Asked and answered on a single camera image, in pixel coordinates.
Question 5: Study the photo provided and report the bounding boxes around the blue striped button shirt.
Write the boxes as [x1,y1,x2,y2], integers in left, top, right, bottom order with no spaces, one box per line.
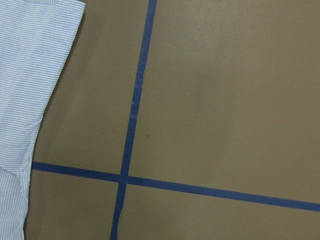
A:
[0,0,86,240]

